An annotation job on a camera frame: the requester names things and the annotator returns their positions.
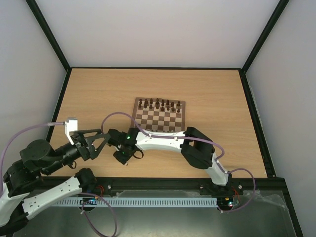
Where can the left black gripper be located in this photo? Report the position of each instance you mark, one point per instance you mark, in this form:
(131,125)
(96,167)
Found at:
(91,152)

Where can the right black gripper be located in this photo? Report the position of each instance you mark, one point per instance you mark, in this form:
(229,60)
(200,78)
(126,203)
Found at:
(114,138)

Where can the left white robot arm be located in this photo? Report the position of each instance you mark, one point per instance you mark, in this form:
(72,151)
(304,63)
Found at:
(39,159)

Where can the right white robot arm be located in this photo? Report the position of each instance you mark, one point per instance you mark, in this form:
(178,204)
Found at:
(197,149)

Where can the wooden chess board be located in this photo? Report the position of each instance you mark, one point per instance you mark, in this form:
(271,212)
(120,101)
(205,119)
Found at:
(156,120)

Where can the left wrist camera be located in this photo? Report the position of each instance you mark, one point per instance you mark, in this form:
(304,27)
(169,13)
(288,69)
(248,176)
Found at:
(70,125)

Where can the white slotted cable duct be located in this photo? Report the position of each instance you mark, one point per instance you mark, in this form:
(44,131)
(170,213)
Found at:
(139,202)

